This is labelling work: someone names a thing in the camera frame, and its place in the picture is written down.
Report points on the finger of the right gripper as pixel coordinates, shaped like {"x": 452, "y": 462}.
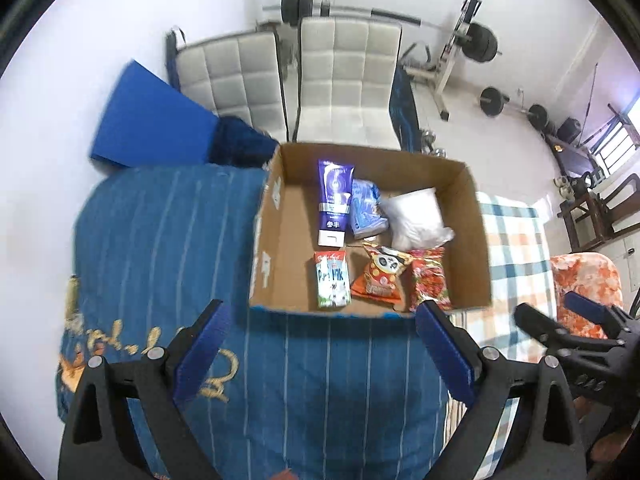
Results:
{"x": 543, "y": 329}

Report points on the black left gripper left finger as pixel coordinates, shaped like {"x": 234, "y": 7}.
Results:
{"x": 99, "y": 439}

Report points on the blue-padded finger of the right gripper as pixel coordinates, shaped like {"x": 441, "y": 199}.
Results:
{"x": 605, "y": 317}

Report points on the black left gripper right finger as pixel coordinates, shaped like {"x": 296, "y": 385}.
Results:
{"x": 544, "y": 442}

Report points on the red snack packet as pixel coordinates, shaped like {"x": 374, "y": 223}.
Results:
{"x": 428, "y": 278}

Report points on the white plastic bag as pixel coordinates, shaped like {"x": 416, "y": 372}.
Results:
{"x": 416, "y": 221}

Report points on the orange snack packet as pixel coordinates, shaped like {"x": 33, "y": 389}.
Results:
{"x": 380, "y": 279}

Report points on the blue white tissue pack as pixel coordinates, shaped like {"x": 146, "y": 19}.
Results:
{"x": 366, "y": 218}

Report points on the red white milk carton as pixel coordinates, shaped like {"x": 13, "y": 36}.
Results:
{"x": 332, "y": 278}

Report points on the purple toothpaste tube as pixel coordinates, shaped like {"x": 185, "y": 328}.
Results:
{"x": 335, "y": 183}

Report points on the orange floral cushion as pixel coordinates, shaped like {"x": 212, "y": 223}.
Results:
{"x": 591, "y": 275}

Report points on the dark wooden chair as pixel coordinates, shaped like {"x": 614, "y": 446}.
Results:
{"x": 603, "y": 213}

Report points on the plaid blanket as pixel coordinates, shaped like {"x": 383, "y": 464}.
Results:
{"x": 519, "y": 265}

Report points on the blue striped blanket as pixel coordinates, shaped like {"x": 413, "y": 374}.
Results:
{"x": 325, "y": 398}

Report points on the floor barbell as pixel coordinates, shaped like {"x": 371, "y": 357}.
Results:
{"x": 493, "y": 102}

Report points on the white weight rack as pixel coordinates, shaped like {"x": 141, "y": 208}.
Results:
{"x": 436, "y": 75}

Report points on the blue foam mat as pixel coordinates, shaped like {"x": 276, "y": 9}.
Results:
{"x": 146, "y": 122}

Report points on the dark blue cloth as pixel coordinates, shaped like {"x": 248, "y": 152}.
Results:
{"x": 236, "y": 143}

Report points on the right white quilted chair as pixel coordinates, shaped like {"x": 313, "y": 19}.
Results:
{"x": 346, "y": 72}

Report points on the white quilted chair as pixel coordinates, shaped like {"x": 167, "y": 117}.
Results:
{"x": 237, "y": 75}
{"x": 346, "y": 72}

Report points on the left white quilted chair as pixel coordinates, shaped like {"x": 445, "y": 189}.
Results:
{"x": 237, "y": 75}

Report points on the barbell on rack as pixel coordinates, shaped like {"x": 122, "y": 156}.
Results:
{"x": 477, "y": 42}

